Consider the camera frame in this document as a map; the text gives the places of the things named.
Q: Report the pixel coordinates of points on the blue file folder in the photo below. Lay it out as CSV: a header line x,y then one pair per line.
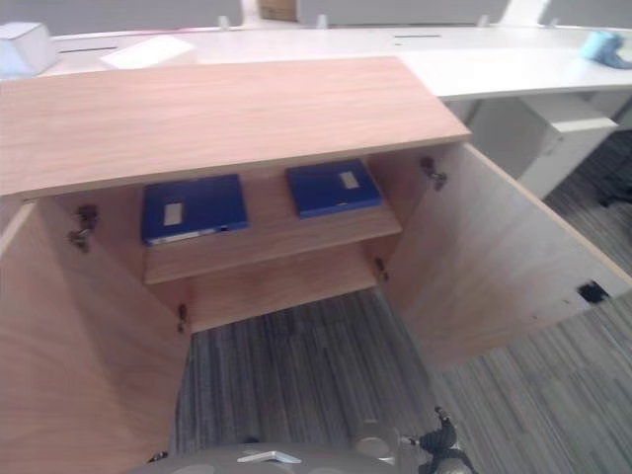
x,y
321,190
197,202

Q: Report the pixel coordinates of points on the black office chair base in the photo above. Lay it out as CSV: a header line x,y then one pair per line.
x,y
619,192

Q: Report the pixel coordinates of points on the white box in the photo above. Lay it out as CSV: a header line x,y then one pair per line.
x,y
24,49

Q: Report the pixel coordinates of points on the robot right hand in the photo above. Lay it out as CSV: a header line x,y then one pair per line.
x,y
444,447

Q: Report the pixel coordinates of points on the wooden office cabinet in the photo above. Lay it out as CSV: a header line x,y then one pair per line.
x,y
222,113

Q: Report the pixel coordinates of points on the wooden right cabinet door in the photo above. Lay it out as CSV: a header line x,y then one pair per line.
x,y
484,266

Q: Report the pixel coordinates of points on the wooden cabinet shelf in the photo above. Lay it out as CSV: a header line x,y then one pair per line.
x,y
276,247

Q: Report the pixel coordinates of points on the wooden left cabinet door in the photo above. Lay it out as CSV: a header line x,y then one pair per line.
x,y
84,355

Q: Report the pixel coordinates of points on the white drawer pedestal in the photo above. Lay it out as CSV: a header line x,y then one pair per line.
x,y
533,143

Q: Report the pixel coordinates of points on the wooden cabinet door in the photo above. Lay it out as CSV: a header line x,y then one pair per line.
x,y
484,266
84,355

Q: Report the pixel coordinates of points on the white partition bracket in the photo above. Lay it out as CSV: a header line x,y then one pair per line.
x,y
321,21
223,22

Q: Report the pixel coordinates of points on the light blue cloth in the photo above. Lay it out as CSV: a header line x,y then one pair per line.
x,y
603,48

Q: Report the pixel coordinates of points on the metal door hinge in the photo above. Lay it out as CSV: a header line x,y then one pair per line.
x,y
182,318
83,227
433,173

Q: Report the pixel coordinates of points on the white paper folder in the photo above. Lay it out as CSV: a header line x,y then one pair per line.
x,y
148,52

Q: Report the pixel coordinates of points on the black door lock plate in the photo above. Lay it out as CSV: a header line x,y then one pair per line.
x,y
593,292

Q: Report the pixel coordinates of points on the brown cardboard box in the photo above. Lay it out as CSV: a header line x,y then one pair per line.
x,y
277,9

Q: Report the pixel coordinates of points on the white office desk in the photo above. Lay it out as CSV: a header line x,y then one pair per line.
x,y
494,64

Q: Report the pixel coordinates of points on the grey desk partition panel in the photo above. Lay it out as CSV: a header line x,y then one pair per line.
x,y
587,10
405,10
123,11

